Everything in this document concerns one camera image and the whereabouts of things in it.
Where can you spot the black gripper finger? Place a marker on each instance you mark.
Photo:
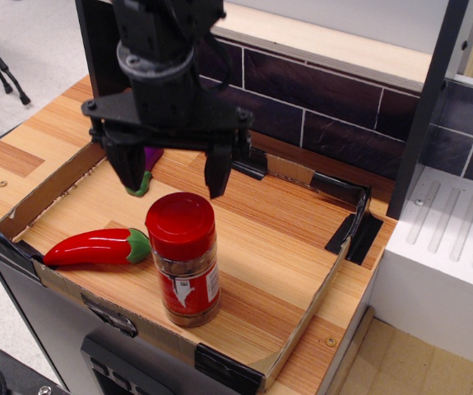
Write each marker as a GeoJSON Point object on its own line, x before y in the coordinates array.
{"type": "Point", "coordinates": [217, 169]}
{"type": "Point", "coordinates": [128, 161]}

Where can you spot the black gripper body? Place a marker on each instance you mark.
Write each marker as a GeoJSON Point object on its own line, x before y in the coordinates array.
{"type": "Point", "coordinates": [166, 106]}

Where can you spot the red-lidded spice bottle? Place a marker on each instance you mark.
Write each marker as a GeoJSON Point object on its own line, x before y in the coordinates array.
{"type": "Point", "coordinates": [182, 232]}

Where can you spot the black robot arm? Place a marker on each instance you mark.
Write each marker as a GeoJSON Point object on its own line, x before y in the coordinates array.
{"type": "Point", "coordinates": [162, 30]}

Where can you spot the purple toy eggplant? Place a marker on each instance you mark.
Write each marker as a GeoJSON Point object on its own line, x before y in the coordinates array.
{"type": "Point", "coordinates": [152, 155]}

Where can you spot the red toy chili pepper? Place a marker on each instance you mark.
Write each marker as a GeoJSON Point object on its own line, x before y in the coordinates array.
{"type": "Point", "coordinates": [108, 246]}

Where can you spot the black tripod legs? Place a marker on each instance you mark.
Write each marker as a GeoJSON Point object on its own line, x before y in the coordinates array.
{"type": "Point", "coordinates": [9, 82]}

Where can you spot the black toy oven panel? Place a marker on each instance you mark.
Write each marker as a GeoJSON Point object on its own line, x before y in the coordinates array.
{"type": "Point", "coordinates": [115, 375]}

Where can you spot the brass screw front right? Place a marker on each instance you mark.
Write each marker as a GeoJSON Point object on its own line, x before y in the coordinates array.
{"type": "Point", "coordinates": [330, 341]}

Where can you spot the white toy sink drainboard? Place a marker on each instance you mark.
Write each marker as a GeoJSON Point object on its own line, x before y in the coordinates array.
{"type": "Point", "coordinates": [424, 285]}

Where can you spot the dark shelf frame with backsplash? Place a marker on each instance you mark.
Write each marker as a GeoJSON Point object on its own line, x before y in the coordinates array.
{"type": "Point", "coordinates": [343, 117]}

